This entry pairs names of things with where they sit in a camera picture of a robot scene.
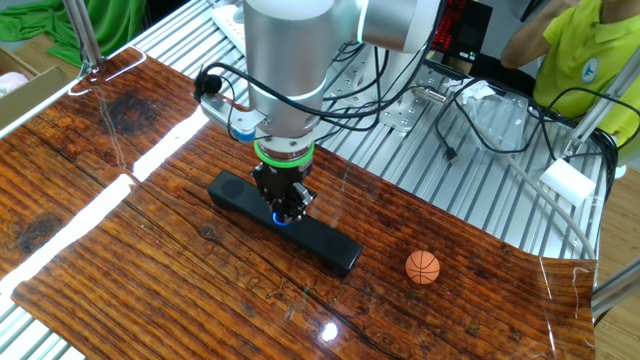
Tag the wrist camera on silver bracket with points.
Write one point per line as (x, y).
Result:
(207, 86)

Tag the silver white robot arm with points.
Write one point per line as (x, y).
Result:
(285, 50)

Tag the clear plastic bag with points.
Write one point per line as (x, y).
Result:
(500, 120)

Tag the small orange basketball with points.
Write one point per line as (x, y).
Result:
(422, 267)

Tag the person in yellow shirt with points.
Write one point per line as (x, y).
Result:
(585, 60)

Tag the black speaker bar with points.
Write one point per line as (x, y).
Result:
(325, 245)

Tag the silver cylindrical connector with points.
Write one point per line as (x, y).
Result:
(430, 95)

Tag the white power strip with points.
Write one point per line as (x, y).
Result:
(227, 25)

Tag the aluminium frame post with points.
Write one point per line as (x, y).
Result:
(602, 102)
(620, 287)
(82, 35)

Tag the pink soft item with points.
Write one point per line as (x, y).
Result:
(12, 82)

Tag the black red LED display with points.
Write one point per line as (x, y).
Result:
(465, 30)

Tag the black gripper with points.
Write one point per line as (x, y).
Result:
(280, 177)

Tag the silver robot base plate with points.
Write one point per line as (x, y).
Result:
(405, 116)

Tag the brown cardboard box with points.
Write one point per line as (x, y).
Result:
(35, 95)

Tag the green cloth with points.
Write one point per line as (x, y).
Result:
(115, 25)

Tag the white power adapter box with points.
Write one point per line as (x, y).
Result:
(567, 182)

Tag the glossy wood-print table mat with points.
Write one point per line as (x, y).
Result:
(200, 300)

